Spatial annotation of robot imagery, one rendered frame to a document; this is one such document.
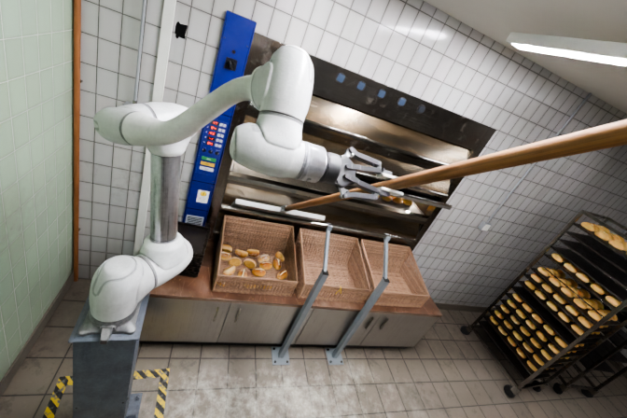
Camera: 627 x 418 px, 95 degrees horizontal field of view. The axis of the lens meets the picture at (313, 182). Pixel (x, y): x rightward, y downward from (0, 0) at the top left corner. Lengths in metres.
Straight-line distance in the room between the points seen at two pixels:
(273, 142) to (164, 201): 0.70
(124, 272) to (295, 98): 0.90
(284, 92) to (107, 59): 1.46
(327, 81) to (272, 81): 1.29
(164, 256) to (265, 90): 0.88
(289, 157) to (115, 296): 0.88
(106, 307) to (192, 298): 0.83
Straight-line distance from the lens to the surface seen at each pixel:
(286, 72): 0.64
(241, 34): 1.80
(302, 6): 1.85
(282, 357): 2.65
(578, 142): 0.52
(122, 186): 2.28
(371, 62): 1.99
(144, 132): 0.91
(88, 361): 1.56
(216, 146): 1.97
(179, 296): 2.07
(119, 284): 1.26
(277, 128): 0.61
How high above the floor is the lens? 2.21
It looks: 25 degrees down
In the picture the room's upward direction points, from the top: 23 degrees clockwise
